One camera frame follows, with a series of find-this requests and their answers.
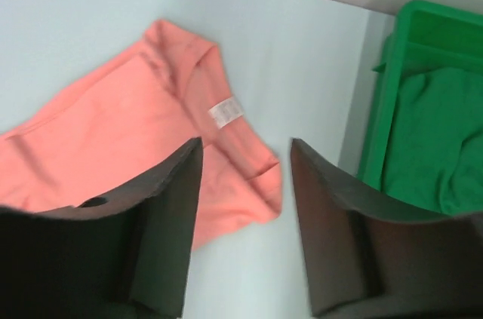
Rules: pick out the green plastic tray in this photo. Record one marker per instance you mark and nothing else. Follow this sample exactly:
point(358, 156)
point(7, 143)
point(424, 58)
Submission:
point(426, 37)

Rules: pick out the pink t shirt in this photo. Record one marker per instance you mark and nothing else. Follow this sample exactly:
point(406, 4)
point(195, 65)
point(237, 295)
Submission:
point(130, 115)

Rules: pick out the green t shirt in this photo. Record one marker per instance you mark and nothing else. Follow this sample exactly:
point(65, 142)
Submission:
point(434, 153)

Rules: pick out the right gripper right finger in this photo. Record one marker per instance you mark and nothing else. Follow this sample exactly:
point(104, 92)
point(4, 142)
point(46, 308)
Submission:
point(368, 255)

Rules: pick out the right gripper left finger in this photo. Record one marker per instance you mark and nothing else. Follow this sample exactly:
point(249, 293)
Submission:
point(124, 254)

